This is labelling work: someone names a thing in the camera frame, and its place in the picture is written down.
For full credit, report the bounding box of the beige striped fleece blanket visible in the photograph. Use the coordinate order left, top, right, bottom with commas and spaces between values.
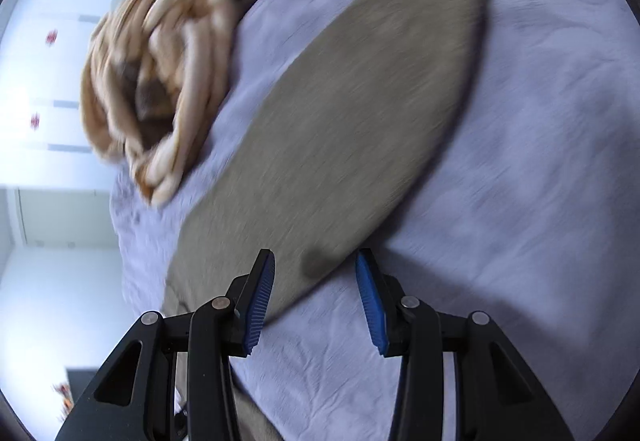
80, 0, 251, 208

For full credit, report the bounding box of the olive green knit sweater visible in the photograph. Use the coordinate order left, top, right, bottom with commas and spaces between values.
164, 0, 521, 324

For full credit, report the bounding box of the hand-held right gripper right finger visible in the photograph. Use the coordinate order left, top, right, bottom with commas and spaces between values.
354, 249, 577, 441

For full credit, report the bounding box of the white wardrobe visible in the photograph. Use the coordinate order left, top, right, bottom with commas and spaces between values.
0, 0, 123, 252

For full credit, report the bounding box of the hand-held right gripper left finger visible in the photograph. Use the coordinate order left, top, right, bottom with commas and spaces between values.
55, 249, 276, 441

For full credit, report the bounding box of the lavender embossed bed blanket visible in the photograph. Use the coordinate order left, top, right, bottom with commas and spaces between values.
109, 0, 640, 441

